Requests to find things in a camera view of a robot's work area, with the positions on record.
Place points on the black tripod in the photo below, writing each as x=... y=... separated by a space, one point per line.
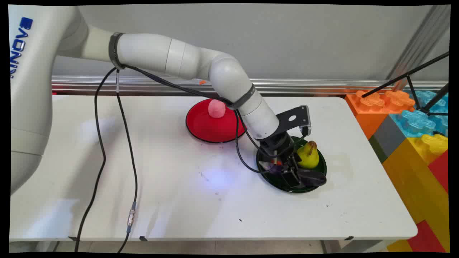
x=408 y=77

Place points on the aluminium rail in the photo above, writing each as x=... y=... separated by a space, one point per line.
x=322 y=86

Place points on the small yellow giant building block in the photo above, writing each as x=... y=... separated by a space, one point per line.
x=398 y=246

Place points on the pink peach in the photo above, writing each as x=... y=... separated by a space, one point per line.
x=216 y=109

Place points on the red giant building block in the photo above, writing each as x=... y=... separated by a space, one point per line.
x=440 y=170
x=426 y=238

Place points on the blue giant building block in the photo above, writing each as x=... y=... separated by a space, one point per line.
x=416 y=122

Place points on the red plate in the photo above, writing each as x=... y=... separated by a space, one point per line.
x=211 y=129

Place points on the dark green plate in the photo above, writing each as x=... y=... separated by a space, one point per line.
x=275 y=181

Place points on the yellow-green pear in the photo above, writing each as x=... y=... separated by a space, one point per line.
x=308 y=157

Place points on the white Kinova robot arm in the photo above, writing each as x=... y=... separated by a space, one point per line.
x=143 y=50

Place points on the aluminium post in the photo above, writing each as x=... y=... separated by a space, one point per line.
x=419 y=43

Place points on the purple eggplant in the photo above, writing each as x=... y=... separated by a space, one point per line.
x=315 y=177

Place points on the large yellow giant building block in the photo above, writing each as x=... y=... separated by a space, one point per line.
x=412 y=179

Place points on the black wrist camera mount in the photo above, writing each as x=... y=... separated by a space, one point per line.
x=292 y=118

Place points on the grey giant building block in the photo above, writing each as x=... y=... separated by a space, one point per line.
x=389 y=138

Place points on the orange giant building block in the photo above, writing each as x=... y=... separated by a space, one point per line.
x=369 y=107

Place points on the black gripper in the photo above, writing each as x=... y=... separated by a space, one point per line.
x=274 y=147

